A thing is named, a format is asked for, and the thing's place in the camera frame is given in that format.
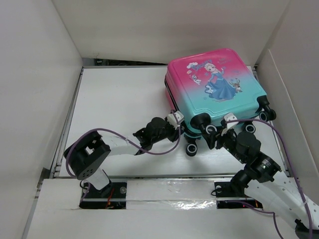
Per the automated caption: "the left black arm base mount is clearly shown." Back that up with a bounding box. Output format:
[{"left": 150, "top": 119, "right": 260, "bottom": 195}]
[{"left": 79, "top": 182, "right": 127, "bottom": 210}]

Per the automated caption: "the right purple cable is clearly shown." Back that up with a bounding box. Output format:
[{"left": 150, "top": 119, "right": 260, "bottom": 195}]
[{"left": 225, "top": 119, "right": 314, "bottom": 239}]

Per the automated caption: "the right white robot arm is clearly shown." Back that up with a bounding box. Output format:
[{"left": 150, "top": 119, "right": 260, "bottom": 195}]
[{"left": 204, "top": 128, "right": 319, "bottom": 239}]

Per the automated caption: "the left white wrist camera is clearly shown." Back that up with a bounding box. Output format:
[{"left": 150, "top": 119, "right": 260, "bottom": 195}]
[{"left": 167, "top": 111, "right": 184, "bottom": 129}]

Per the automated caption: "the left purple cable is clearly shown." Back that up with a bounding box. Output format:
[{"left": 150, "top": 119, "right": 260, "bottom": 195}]
[{"left": 65, "top": 116, "right": 182, "bottom": 179}]

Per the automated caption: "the aluminium front rail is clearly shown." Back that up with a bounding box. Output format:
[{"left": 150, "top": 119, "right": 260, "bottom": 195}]
[{"left": 53, "top": 173, "right": 235, "bottom": 180}]

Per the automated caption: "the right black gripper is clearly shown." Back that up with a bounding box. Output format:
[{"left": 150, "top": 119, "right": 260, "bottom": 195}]
[{"left": 202, "top": 125, "right": 246, "bottom": 163}]

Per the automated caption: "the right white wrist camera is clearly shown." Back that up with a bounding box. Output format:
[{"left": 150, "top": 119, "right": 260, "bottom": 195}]
[{"left": 221, "top": 113, "right": 238, "bottom": 136}]

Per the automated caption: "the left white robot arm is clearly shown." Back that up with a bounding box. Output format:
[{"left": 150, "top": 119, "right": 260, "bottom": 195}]
[{"left": 63, "top": 112, "right": 184, "bottom": 198}]

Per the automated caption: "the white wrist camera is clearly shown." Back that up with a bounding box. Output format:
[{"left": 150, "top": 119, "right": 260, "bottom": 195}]
[
  {"left": 167, "top": 111, "right": 184, "bottom": 129},
  {"left": 221, "top": 113, "right": 238, "bottom": 136}
]

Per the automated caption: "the purple cable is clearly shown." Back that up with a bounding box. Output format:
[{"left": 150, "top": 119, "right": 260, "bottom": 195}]
[
  {"left": 225, "top": 119, "right": 314, "bottom": 239},
  {"left": 65, "top": 116, "right": 182, "bottom": 179}
]

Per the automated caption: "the pink and teal kids suitcase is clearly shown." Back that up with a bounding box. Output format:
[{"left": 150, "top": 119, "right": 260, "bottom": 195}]
[{"left": 164, "top": 48, "right": 277, "bottom": 156}]

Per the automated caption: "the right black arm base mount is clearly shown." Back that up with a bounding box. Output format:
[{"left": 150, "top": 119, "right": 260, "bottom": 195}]
[{"left": 211, "top": 178, "right": 263, "bottom": 209}]

